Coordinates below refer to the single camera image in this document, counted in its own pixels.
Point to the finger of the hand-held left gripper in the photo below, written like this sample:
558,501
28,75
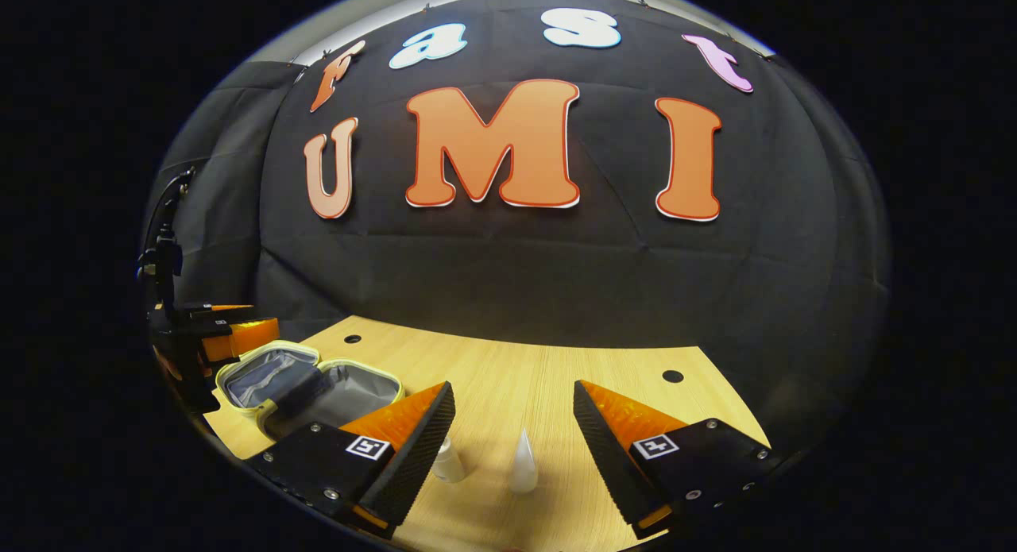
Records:
238,337
218,310

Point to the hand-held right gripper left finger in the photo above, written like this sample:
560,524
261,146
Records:
421,449

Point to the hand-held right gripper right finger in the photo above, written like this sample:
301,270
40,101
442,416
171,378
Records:
608,457

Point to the small white capped bottle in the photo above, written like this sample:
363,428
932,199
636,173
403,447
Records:
449,463

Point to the white cone-shaped tube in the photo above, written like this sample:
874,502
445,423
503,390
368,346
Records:
523,465

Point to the pale yellow small suitcase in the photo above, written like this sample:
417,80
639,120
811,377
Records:
349,389

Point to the black backdrop cloth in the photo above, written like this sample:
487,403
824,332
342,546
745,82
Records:
516,282

